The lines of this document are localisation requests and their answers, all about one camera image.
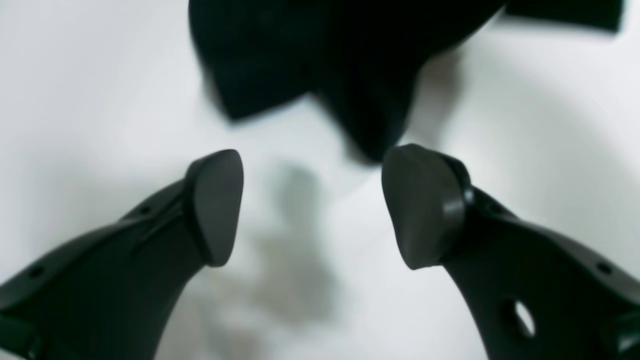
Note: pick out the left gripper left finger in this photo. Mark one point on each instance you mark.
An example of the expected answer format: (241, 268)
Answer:
(108, 294)

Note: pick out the black T-shirt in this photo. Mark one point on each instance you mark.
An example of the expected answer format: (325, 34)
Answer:
(360, 57)

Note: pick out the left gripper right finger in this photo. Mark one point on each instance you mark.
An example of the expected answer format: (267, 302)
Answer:
(534, 294)

